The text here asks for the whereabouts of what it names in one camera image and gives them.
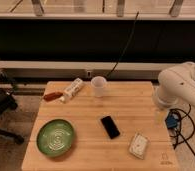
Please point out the white ceramic cup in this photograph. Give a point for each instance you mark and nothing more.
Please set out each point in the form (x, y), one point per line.
(98, 85)

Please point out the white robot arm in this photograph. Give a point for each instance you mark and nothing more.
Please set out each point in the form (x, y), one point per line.
(177, 82)

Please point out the white tube with label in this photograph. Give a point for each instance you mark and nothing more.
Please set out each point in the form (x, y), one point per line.
(71, 90)

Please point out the black smartphone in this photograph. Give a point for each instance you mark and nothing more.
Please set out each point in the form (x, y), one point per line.
(110, 127)

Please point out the red-brown sausage toy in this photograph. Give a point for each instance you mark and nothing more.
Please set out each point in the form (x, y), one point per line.
(52, 96)

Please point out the green patterned plate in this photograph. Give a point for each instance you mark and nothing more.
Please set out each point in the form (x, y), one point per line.
(55, 138)

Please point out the white rectangular box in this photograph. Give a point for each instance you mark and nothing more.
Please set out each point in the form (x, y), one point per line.
(138, 145)

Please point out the blue power adapter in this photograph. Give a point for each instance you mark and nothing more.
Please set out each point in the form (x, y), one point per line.
(171, 122)

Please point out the black office chair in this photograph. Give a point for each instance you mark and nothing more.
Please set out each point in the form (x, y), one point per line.
(7, 101)

